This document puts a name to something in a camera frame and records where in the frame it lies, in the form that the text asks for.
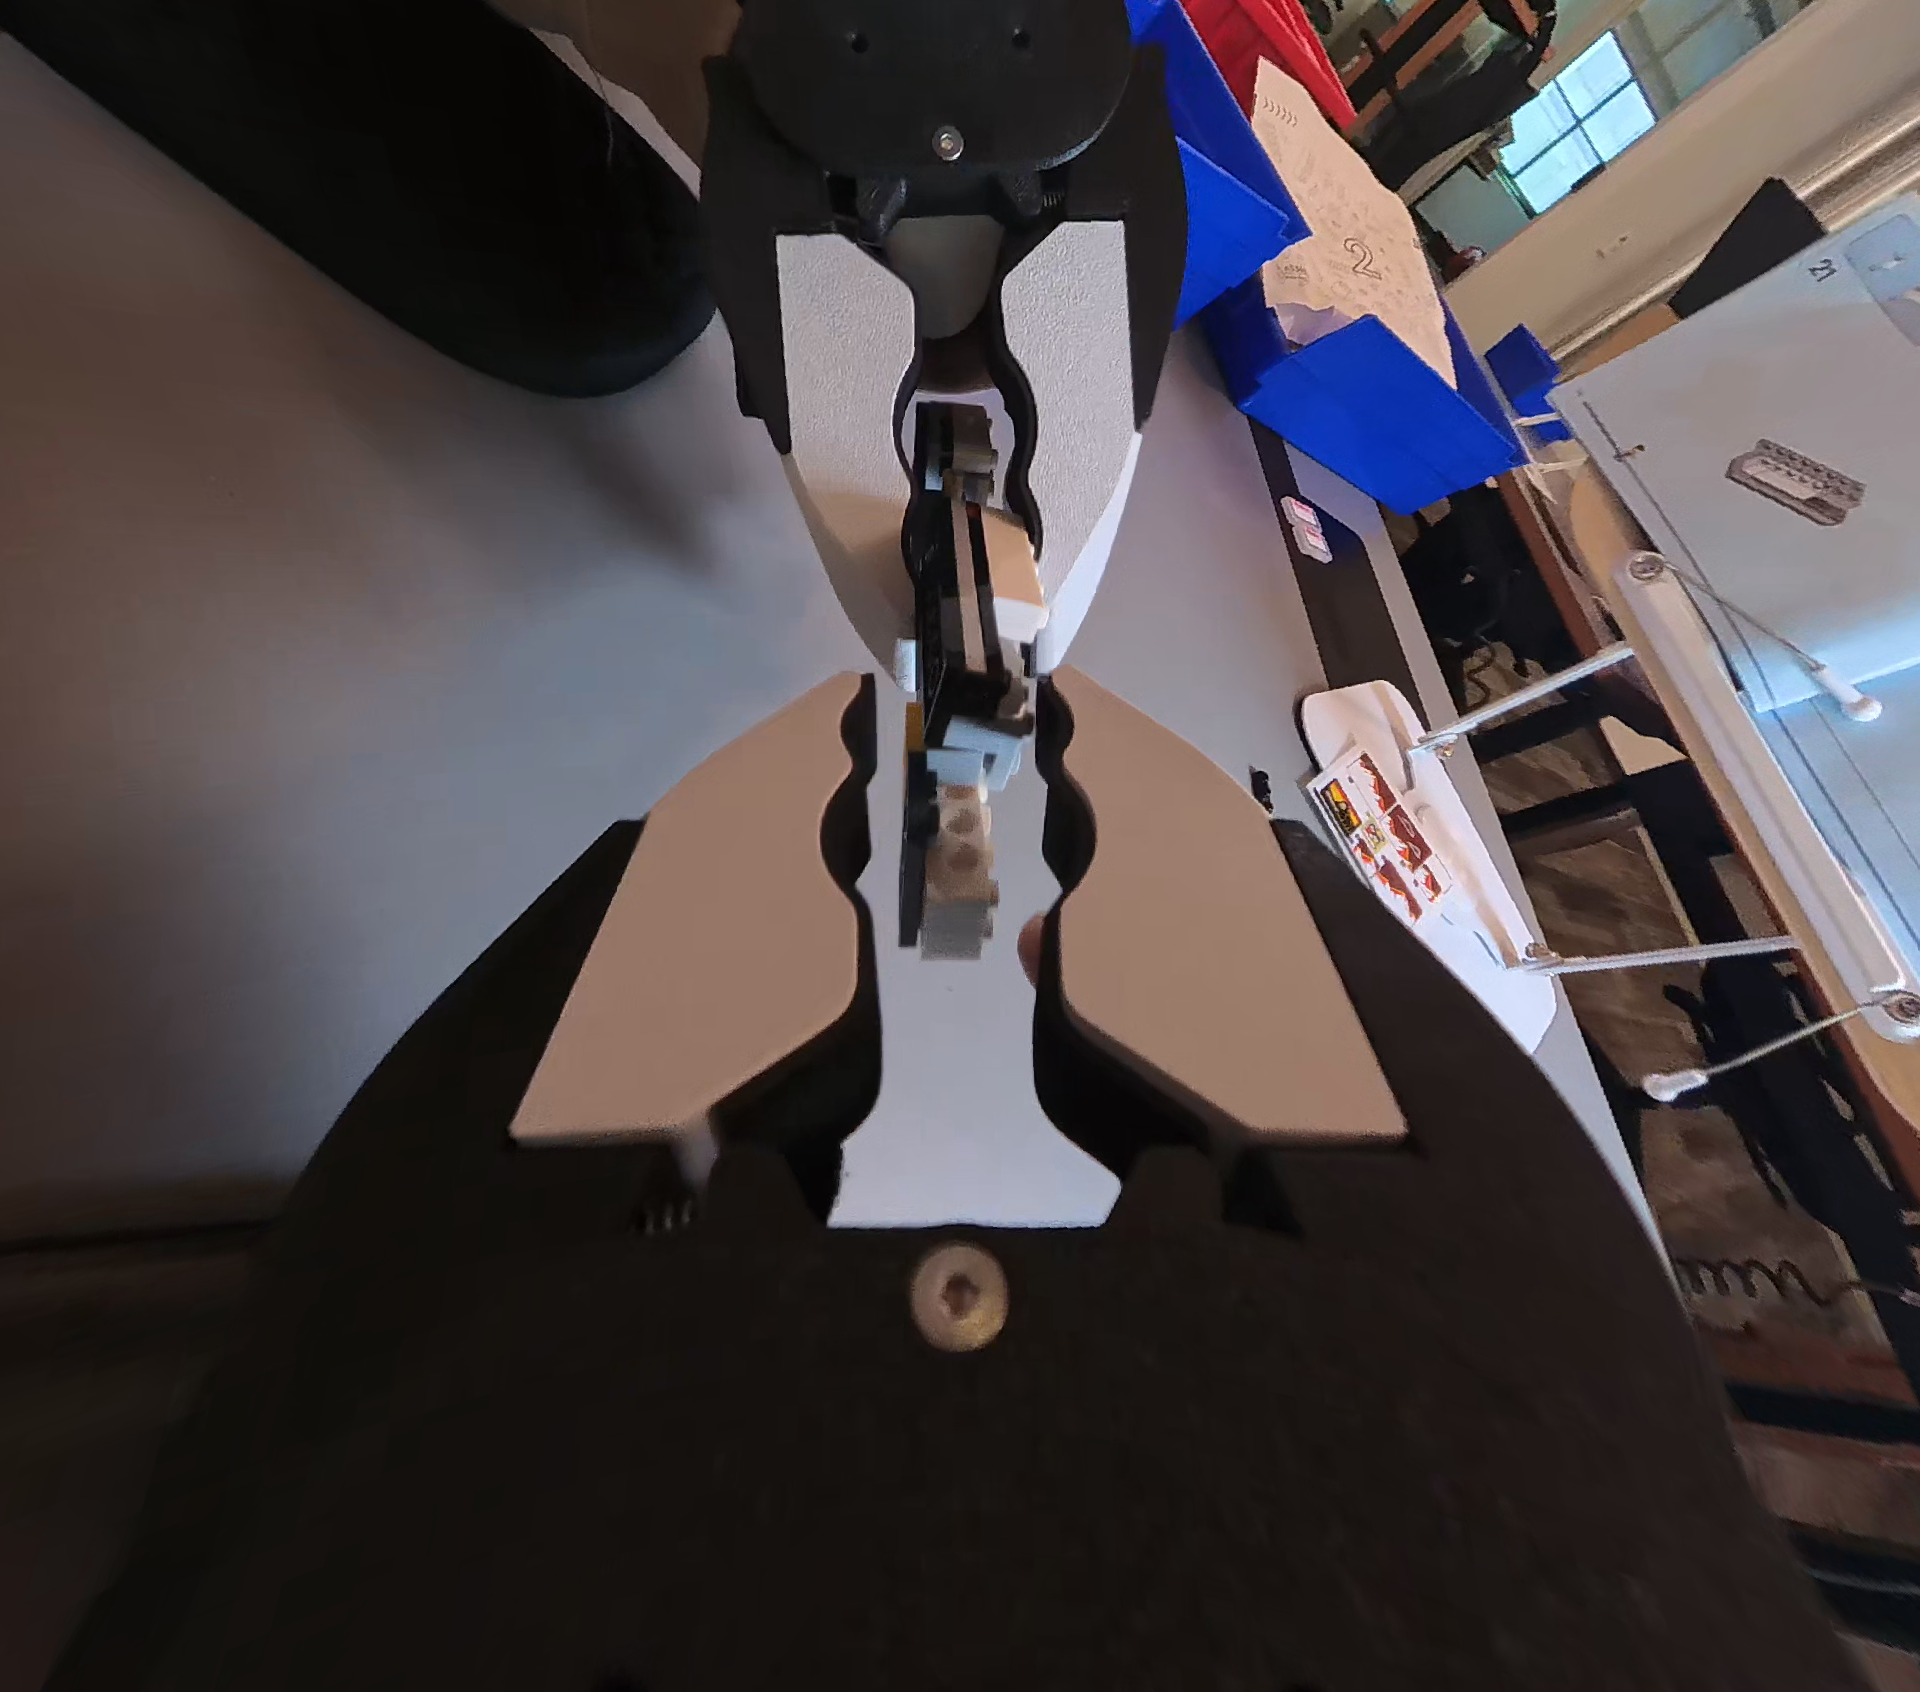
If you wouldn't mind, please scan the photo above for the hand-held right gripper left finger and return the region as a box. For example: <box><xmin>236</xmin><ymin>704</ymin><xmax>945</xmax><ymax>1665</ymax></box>
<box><xmin>506</xmin><ymin>671</ymin><xmax>888</xmax><ymax>1175</ymax></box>

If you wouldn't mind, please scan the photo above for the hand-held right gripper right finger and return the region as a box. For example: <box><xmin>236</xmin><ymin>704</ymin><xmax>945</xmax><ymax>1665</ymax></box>
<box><xmin>1035</xmin><ymin>671</ymin><xmax>1412</xmax><ymax>1145</ymax></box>

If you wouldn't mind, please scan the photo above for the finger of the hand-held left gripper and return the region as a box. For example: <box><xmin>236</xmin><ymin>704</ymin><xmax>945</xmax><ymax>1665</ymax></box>
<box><xmin>991</xmin><ymin>217</ymin><xmax>1152</xmax><ymax>677</ymax></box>
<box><xmin>772</xmin><ymin>227</ymin><xmax>925</xmax><ymax>674</ymax></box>

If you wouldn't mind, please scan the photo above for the grey lego model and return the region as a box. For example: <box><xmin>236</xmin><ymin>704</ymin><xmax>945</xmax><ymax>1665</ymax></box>
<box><xmin>892</xmin><ymin>402</ymin><xmax>1052</xmax><ymax>965</ymax></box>

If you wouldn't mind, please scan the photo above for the instruction booklet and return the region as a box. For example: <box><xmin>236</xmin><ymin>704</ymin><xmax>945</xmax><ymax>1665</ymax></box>
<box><xmin>1545</xmin><ymin>222</ymin><xmax>1920</xmax><ymax>720</ymax></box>

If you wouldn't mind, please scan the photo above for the sticker sheet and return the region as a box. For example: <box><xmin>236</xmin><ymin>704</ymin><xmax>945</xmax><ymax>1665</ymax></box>
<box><xmin>1309</xmin><ymin>745</ymin><xmax>1458</xmax><ymax>922</ymax></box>

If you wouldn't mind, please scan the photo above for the white book stand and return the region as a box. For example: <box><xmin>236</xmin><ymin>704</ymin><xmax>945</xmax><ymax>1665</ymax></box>
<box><xmin>1297</xmin><ymin>402</ymin><xmax>1920</xmax><ymax>1109</ymax></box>

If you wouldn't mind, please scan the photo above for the black wrist rest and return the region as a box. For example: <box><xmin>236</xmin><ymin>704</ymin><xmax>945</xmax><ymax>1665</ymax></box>
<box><xmin>0</xmin><ymin>0</ymin><xmax>714</xmax><ymax>396</ymax></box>

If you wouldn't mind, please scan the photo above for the black coiled cable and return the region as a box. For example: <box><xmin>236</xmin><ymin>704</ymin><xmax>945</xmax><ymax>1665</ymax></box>
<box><xmin>1672</xmin><ymin>1253</ymin><xmax>1855</xmax><ymax>1319</ymax></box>

